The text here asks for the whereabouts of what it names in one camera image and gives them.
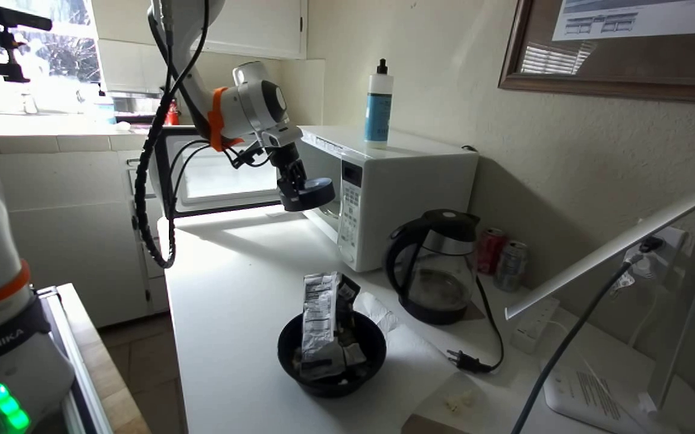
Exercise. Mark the snack wrappers in bowl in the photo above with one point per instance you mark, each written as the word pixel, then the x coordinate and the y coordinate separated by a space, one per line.
pixel 328 338

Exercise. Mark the black camera on stand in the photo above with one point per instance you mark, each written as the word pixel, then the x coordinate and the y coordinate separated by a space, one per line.
pixel 10 69

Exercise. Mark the white microwave oven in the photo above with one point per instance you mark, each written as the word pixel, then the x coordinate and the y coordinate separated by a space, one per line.
pixel 377 186

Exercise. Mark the brown paper piece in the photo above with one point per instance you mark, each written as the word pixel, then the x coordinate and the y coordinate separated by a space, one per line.
pixel 465 405

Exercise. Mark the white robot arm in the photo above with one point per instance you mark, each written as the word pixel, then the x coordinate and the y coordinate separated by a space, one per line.
pixel 34 370

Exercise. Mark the black bowl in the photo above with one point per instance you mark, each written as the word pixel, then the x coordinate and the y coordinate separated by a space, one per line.
pixel 371 341

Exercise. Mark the red soda can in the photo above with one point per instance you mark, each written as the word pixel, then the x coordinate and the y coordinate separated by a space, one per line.
pixel 490 248

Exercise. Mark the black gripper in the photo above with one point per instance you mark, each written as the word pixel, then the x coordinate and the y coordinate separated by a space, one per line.
pixel 281 144

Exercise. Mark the silver soda can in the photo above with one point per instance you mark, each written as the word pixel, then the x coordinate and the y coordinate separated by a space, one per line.
pixel 512 265

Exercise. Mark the wood framed notice board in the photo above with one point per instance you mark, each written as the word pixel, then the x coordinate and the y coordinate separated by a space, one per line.
pixel 634 48

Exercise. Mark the blue white squeeze bottle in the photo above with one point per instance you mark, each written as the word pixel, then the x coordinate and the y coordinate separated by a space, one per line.
pixel 379 103

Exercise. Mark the white upper cabinet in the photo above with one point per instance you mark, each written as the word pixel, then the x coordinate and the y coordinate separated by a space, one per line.
pixel 237 27

